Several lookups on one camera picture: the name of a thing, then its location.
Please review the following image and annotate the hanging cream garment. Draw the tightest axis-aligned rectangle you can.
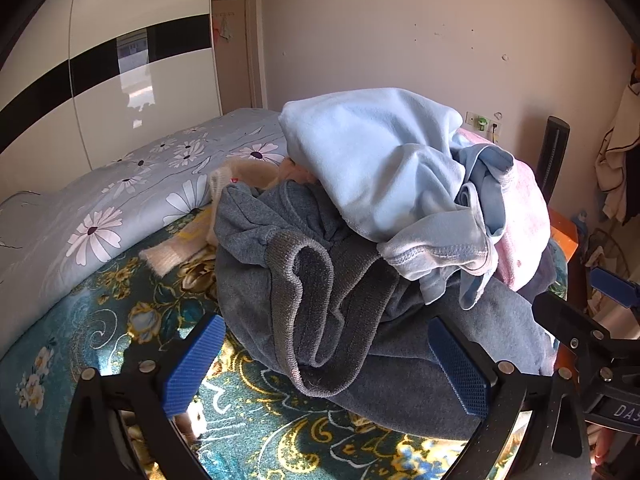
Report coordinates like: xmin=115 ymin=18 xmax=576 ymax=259
xmin=594 ymin=50 xmax=640 ymax=227

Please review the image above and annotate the white wardrobe with black stripe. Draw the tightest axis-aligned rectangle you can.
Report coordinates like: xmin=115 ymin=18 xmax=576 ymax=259
xmin=0 ymin=0 xmax=224 ymax=202

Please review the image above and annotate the light blue sweatshirt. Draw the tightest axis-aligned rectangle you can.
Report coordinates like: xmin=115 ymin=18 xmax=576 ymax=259
xmin=278 ymin=88 xmax=516 ymax=311

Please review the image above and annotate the daisy print duvet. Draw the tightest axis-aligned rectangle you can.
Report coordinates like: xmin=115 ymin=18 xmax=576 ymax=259
xmin=0 ymin=107 xmax=297 ymax=357

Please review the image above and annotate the teal floral blanket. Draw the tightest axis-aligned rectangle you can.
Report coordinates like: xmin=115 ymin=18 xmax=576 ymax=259
xmin=0 ymin=205 xmax=571 ymax=480

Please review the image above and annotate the wooden door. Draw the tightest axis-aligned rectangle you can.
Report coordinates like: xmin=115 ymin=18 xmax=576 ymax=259
xmin=210 ymin=0 xmax=264 ymax=117

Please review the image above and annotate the orange bedside table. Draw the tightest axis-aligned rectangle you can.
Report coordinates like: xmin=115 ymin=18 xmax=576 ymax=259
xmin=546 ymin=206 xmax=582 ymax=377

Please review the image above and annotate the black chair back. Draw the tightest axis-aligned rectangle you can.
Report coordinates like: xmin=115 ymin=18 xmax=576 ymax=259
xmin=534 ymin=116 xmax=571 ymax=207

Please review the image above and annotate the grey sweatshirt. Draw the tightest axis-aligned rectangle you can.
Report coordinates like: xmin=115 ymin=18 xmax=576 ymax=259
xmin=214 ymin=180 xmax=557 ymax=441

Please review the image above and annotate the white wall socket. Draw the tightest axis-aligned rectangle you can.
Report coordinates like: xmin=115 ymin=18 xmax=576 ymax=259
xmin=466 ymin=111 xmax=503 ymax=134

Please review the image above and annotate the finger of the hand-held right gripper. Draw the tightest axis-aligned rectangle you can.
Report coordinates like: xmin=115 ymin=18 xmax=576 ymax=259
xmin=532 ymin=291 xmax=609 ymax=361
xmin=589 ymin=266 xmax=640 ymax=312

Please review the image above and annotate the pink garment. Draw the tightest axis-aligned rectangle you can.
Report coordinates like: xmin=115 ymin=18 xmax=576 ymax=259
xmin=457 ymin=127 xmax=552 ymax=292

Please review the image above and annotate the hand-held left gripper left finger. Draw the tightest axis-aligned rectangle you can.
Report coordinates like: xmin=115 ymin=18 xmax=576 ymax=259
xmin=64 ymin=314 xmax=227 ymax=480

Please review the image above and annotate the cream knit sweater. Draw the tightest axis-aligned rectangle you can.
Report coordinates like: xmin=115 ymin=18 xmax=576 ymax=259
xmin=139 ymin=156 xmax=321 ymax=277

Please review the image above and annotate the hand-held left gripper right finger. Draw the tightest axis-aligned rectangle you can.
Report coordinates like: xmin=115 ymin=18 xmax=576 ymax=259
xmin=427 ymin=316 xmax=591 ymax=480

